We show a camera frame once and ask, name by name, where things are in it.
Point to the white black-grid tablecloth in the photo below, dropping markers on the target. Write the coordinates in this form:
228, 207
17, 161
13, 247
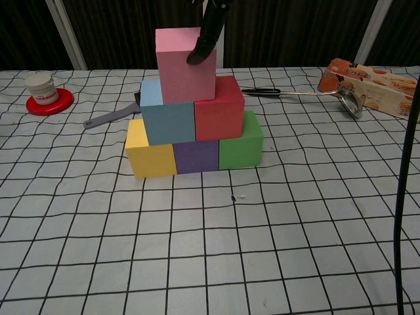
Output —
210, 256

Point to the yellow foam cube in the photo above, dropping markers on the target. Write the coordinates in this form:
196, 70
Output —
151, 160

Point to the red foam cube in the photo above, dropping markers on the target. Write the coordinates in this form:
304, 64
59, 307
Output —
218, 118

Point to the orange biscuit box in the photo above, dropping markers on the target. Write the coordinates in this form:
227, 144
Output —
370, 83

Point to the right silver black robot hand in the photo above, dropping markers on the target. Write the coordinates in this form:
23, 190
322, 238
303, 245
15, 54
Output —
208, 36

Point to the purple foam cube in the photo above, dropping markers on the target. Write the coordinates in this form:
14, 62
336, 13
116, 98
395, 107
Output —
197, 155

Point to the light blue foam cube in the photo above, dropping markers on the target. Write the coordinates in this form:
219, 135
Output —
169, 123

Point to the green foam cube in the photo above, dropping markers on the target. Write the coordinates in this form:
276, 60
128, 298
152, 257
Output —
241, 151

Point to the red round disc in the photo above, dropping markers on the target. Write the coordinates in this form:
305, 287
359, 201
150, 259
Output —
62, 105

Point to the pink foam cube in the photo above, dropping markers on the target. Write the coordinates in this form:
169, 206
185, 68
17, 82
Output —
187, 78

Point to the white plastic jar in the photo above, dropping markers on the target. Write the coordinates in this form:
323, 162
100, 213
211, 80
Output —
41, 87

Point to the grey brush black bristles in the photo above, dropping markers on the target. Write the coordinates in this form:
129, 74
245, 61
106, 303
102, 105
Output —
105, 119

